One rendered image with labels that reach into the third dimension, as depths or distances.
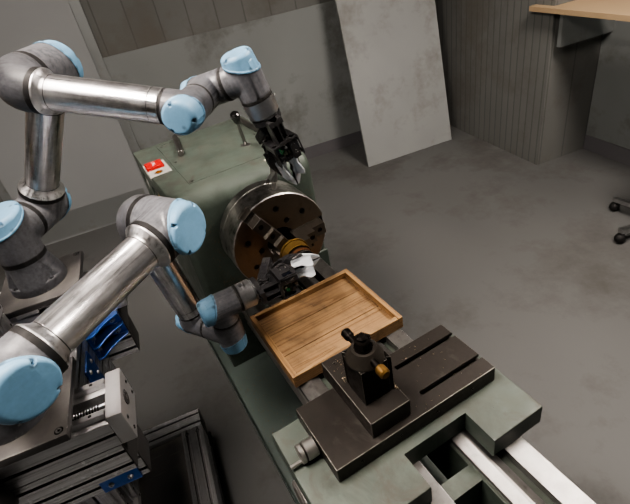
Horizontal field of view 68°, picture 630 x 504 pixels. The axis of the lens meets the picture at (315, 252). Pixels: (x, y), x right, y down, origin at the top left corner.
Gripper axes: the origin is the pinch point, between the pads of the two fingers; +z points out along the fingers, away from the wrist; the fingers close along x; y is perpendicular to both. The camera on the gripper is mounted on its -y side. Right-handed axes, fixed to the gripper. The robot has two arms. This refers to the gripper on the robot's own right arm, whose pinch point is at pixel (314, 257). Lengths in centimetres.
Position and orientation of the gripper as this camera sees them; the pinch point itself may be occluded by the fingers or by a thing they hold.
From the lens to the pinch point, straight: 134.0
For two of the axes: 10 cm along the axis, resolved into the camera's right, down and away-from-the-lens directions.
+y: 4.7, 4.4, -7.6
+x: -1.7, -8.0, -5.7
